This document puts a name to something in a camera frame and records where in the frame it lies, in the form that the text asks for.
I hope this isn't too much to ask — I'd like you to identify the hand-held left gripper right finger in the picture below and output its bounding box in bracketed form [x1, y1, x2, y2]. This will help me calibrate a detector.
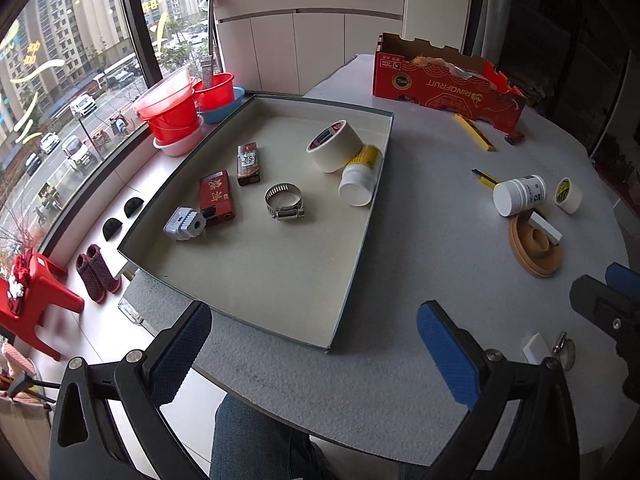
[416, 300, 581, 480]

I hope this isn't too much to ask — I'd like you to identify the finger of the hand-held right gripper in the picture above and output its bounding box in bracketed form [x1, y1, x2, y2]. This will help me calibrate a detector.
[570, 274, 640, 346]
[605, 262, 640, 307]

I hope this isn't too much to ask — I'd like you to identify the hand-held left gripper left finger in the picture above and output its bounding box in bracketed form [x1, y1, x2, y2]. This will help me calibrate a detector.
[48, 300, 213, 480]

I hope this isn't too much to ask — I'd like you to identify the metal hose clamp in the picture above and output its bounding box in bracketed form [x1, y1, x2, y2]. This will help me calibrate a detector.
[552, 331, 577, 372]
[264, 183, 306, 222]

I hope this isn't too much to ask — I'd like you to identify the brown packing tape roll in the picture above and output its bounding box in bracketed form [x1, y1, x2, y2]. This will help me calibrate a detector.
[509, 212, 564, 279]

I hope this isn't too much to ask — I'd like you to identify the white rectangular block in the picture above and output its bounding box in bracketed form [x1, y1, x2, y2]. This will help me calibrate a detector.
[522, 332, 551, 365]
[527, 211, 564, 244]

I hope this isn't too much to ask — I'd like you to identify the small masking tape yellow label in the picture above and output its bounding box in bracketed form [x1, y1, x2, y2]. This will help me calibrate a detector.
[555, 177, 584, 215]

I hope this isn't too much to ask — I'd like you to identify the white power adapter plug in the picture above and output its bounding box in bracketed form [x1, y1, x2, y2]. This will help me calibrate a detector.
[163, 205, 207, 242]

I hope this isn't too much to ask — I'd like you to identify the shallow grey cardboard tray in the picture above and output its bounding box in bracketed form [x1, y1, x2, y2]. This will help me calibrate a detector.
[117, 93, 396, 355]

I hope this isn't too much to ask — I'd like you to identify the white bottle blue label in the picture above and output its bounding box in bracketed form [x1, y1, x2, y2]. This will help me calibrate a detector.
[493, 175, 547, 218]

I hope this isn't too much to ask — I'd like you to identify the wide red rectangular case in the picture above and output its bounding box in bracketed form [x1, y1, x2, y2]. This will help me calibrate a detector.
[199, 169, 236, 226]

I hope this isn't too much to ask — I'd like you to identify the white bottle yellow label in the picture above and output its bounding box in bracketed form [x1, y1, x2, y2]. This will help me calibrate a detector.
[338, 143, 384, 207]

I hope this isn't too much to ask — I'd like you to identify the narrow red patterned case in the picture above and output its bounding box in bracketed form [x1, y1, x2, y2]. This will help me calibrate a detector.
[236, 143, 262, 186]

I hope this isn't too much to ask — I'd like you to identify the large masking tape roll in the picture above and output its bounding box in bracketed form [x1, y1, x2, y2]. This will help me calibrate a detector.
[305, 120, 364, 174]

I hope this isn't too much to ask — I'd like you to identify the clear glass jar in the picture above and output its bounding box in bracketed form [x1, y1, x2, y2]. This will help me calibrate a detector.
[118, 295, 146, 329]

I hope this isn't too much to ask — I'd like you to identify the dark red knit shoe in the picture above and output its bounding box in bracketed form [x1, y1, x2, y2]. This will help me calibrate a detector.
[75, 253, 107, 304]
[86, 243, 123, 295]

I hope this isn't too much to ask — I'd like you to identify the red plastic stool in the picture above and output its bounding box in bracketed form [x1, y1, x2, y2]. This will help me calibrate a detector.
[0, 252, 86, 362]

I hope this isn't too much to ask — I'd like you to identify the long yellow utility knife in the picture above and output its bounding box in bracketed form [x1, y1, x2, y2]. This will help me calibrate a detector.
[471, 168, 501, 189]

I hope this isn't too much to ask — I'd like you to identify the yellow flat bar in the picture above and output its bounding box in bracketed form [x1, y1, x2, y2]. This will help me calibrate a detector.
[453, 113, 497, 153]

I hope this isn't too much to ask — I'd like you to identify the pink plastic basin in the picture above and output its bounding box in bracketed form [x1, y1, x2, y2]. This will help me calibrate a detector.
[152, 117, 205, 157]

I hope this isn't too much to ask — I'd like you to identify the red plastic basin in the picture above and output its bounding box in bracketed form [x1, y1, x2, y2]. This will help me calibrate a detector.
[144, 95, 202, 144]

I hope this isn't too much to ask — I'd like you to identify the blue plastic basin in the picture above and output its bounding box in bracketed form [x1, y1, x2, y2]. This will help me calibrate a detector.
[200, 87, 246, 125]

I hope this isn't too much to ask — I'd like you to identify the red printed cardboard box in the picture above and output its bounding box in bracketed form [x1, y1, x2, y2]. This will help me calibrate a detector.
[372, 33, 527, 134]

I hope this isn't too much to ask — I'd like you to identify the red plastic bucket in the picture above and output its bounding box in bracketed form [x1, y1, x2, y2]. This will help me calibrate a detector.
[192, 73, 235, 112]

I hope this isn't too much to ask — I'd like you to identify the metal mop pole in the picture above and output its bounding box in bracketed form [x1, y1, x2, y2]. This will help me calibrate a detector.
[201, 0, 217, 92]

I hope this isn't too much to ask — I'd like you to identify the white window cabinet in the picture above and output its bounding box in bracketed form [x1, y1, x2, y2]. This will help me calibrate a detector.
[214, 0, 407, 99]

